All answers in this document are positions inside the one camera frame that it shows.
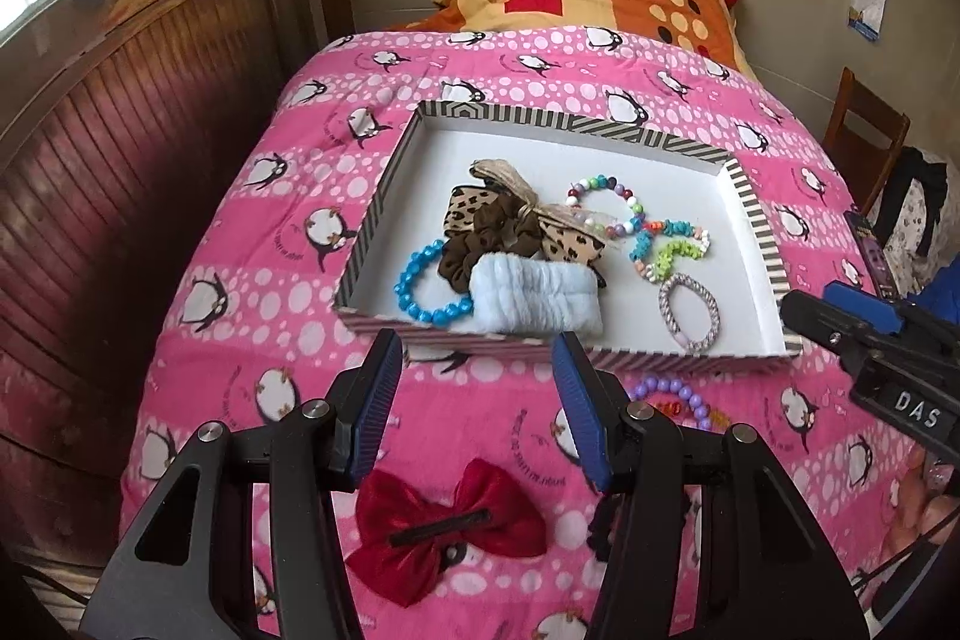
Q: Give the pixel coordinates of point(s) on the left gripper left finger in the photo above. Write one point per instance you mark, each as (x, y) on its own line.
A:
(184, 568)

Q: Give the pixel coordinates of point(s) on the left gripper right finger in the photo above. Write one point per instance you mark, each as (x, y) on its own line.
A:
(767, 569)

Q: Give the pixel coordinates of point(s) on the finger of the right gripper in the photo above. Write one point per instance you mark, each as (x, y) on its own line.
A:
(890, 317)

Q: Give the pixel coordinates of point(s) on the red velvet bow clip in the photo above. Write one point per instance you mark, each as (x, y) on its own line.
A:
(403, 536)

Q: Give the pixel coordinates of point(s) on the black scrunchie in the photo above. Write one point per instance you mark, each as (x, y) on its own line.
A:
(601, 526)

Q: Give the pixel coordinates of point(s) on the light blue fuzzy band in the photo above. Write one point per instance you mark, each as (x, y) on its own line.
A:
(513, 295)

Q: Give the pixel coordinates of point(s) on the brown scrunchie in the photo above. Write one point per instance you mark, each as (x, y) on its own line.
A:
(484, 226)

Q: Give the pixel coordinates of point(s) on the leopard print ribbon bow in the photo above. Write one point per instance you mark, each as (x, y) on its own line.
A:
(565, 239)

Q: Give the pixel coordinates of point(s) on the smartphone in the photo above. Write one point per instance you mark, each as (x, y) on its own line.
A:
(873, 255)

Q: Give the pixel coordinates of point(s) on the wooden chair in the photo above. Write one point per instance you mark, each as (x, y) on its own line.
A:
(863, 139)

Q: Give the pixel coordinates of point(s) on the striped cardboard box tray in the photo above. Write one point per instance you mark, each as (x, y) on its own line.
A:
(428, 174)

